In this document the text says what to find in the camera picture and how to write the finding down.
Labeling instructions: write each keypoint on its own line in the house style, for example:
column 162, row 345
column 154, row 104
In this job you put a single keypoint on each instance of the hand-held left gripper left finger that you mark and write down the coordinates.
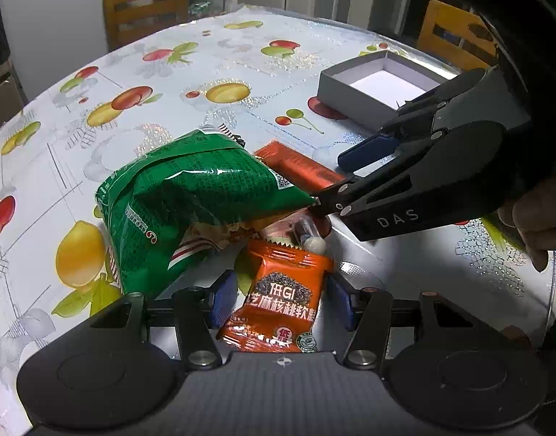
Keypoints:
column 224, row 297

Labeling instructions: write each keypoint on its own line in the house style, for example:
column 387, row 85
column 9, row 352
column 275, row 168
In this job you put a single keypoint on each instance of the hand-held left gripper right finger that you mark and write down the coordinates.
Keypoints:
column 339, row 302

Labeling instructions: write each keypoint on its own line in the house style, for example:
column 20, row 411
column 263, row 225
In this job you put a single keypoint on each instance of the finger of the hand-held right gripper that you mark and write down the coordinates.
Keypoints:
column 337, row 197
column 366, row 149

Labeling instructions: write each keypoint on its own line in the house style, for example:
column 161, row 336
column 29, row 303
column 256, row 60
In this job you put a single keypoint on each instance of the grey cardboard box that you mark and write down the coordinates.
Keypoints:
column 350, row 95

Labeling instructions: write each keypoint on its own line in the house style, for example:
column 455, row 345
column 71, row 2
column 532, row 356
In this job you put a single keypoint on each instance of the small orange snack packet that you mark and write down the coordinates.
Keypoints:
column 282, row 290

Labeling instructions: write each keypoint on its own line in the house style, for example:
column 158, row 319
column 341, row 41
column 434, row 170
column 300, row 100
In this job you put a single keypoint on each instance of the green snack bag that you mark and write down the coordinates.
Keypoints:
column 191, row 190

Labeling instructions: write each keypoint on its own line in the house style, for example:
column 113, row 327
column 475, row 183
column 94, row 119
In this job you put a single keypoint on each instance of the person's right hand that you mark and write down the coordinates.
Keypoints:
column 536, row 227

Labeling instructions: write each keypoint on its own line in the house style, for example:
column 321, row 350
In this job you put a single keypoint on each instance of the long orange wafer bar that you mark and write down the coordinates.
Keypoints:
column 296, row 163

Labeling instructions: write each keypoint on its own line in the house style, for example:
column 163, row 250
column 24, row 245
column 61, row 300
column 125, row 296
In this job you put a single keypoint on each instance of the fruit print tablecloth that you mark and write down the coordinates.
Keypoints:
column 169, row 77

